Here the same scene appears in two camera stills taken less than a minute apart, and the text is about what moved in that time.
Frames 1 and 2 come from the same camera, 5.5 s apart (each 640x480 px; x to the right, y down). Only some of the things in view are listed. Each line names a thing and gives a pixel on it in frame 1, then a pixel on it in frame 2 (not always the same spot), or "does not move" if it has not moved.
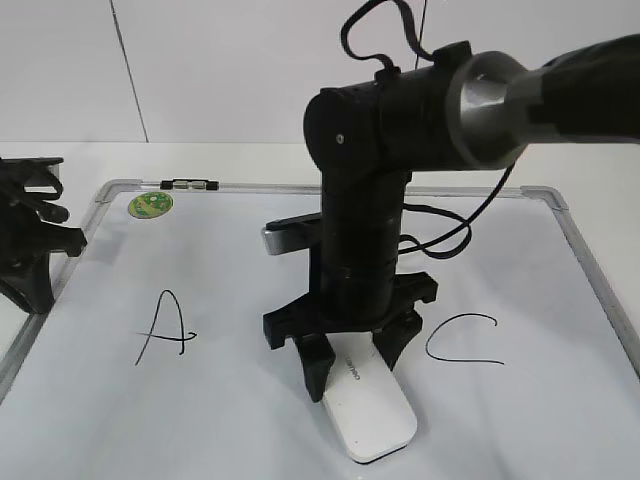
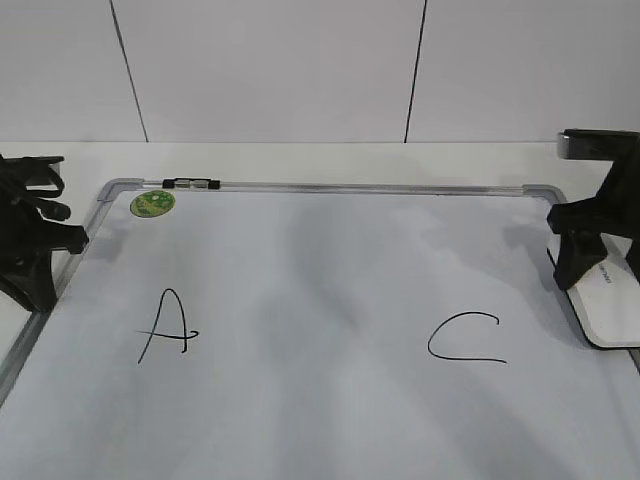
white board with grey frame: (153, 364) does not move
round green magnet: (150, 205) does not move
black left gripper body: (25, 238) does not move
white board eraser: (365, 399) → (607, 303)
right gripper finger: (317, 358) → (577, 251)
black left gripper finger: (31, 286) does not move
